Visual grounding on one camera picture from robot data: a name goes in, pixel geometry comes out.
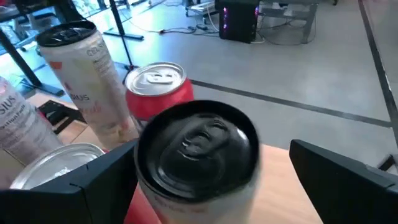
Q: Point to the black tripod stand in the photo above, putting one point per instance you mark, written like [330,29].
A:
[119,29]

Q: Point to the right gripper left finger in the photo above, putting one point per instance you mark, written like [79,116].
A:
[77,199]

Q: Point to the red Fanta soda can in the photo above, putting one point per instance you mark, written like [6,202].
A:
[155,99]
[56,163]

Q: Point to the wooden shelf black metal legs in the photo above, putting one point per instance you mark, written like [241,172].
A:
[280,193]

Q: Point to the grey metal table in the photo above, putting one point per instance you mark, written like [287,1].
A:
[308,18]

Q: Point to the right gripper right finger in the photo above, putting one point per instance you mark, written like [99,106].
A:
[348,193]

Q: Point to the black computer tower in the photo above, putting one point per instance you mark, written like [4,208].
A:
[237,20]

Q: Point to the black desk leg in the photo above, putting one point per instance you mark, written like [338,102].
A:
[21,62]

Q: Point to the white Celsius slim can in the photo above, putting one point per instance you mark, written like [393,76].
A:
[18,121]
[199,149]
[84,81]

